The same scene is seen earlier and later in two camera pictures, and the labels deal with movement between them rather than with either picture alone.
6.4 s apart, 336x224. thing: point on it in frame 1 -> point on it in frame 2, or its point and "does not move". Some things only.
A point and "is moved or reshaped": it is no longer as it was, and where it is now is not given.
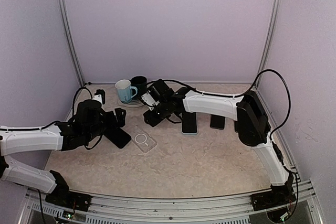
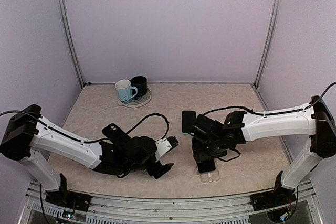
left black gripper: [120, 118] -> [159, 169]
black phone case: [118, 137] does not move
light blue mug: [125, 92] does not move
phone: [217, 122] is moved or reshaped
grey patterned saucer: [135, 103] does not move
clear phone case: [145, 142] is moved or reshaped
